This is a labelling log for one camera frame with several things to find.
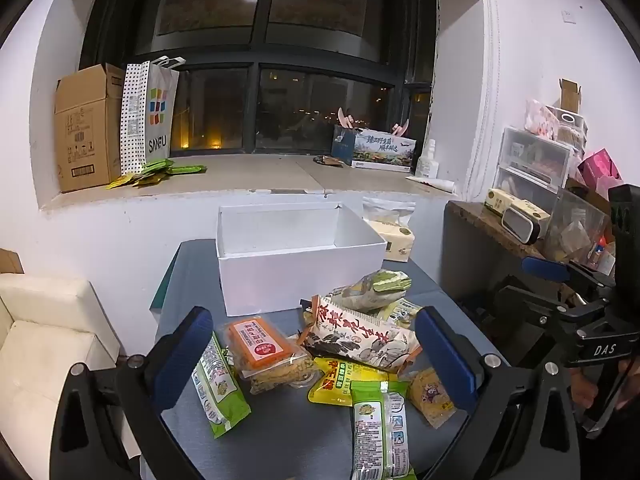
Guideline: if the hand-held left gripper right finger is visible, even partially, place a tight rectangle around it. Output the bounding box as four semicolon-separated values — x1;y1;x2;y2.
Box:
414;305;583;480

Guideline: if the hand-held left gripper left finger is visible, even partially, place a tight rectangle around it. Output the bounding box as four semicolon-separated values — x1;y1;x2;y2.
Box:
50;306;216;480

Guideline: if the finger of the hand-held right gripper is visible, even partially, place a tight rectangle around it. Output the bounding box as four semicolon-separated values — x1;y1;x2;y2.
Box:
521;255;617;293
492;284;608;333

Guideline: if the small panda print packet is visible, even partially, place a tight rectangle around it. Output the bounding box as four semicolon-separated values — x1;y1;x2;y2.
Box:
407;367;458;430

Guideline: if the white yellow snack packet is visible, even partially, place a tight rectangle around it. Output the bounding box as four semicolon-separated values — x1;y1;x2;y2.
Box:
372;297;423;331

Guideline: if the orange snack packet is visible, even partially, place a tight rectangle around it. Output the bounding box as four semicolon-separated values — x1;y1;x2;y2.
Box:
222;316;296;373

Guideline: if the large red white snack bag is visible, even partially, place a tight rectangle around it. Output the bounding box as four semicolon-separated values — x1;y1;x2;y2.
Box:
299;294;422;373

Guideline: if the long green white snack packet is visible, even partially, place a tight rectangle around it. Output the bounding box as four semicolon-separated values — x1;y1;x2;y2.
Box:
349;380;417;480

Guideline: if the green beige snack bag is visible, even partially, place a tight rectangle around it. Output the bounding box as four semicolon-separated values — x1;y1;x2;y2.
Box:
330;269;413;311

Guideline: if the clear noodle snack pack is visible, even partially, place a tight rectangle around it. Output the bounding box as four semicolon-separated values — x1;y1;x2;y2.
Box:
240;355;323;395

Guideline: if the white storage box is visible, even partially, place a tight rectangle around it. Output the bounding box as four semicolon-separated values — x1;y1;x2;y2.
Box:
216;202;387;318

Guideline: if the person's right hand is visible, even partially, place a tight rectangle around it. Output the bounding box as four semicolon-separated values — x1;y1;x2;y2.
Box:
569;360;640;413

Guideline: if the clear plastic container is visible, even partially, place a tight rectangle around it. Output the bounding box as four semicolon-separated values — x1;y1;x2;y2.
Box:
542;189;613;266

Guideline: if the white black speaker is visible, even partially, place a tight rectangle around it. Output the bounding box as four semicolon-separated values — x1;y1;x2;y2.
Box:
501;206;543;246

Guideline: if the dark side table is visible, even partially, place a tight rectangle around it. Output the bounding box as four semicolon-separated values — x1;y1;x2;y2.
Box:
442;200;566;346

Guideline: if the cream green carton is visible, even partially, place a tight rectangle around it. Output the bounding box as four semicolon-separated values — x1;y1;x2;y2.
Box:
484;188;551;223

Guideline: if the pink box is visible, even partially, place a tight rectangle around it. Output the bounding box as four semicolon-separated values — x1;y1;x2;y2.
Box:
577;149;623;188

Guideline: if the clear plastic drawer unit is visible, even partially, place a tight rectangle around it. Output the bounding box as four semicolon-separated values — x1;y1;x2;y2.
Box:
492;126;573;211

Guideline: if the cream soft tissue pack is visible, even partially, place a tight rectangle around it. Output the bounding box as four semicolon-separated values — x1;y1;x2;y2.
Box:
361;196;417;264

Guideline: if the white desktop organizer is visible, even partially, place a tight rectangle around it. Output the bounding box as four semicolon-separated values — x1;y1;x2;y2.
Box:
545;106;587;156

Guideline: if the pink patterned pouch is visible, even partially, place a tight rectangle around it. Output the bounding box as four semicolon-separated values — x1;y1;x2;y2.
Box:
524;99;560;140

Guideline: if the white plastic bottle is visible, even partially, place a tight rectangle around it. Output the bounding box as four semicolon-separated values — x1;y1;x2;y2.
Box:
416;140;437;178

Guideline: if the small open cardboard box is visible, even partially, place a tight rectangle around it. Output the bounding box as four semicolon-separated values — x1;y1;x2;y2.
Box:
559;79;582;111

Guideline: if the pile of green sachets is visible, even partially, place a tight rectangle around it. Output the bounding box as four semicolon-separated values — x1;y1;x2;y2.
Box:
106;157;207;190

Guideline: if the landscape print tissue box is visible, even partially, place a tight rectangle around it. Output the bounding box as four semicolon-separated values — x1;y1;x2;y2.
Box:
350;130;417;171

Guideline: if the white dotted shopping bag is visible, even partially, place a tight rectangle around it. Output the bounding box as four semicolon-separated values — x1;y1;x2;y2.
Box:
120;56;187;177

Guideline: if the dark blue gift bag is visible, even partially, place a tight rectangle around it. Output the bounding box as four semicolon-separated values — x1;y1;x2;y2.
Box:
331;125;357;165

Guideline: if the brown cardboard box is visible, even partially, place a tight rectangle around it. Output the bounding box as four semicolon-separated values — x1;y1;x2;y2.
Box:
54;63;126;194

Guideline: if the dark window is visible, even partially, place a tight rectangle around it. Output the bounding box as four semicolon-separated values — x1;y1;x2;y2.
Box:
80;0;438;157

